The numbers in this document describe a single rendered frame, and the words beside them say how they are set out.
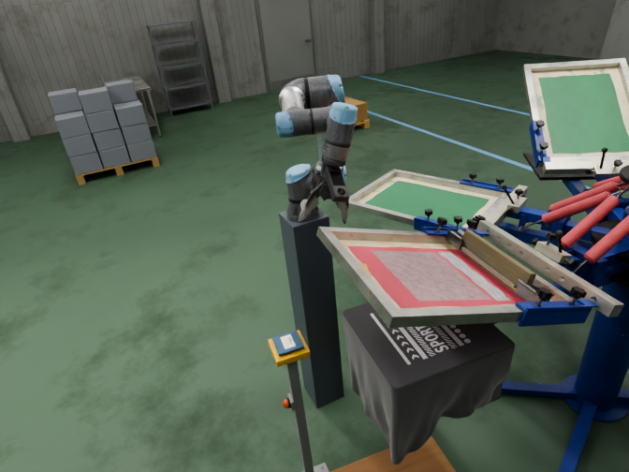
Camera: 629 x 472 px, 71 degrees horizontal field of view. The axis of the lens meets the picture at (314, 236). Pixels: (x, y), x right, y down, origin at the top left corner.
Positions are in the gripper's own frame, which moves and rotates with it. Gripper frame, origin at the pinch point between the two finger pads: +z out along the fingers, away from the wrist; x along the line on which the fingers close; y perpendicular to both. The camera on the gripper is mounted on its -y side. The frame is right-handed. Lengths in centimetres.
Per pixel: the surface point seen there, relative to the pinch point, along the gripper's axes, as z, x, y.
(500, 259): 10, -72, -4
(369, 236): 15.6, -33.0, 25.3
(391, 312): 13.5, -12.9, -27.2
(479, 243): 9, -72, 8
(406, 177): 20, -114, 127
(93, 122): 105, 105, 552
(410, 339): 43, -43, -5
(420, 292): 17.4, -33.5, -12.4
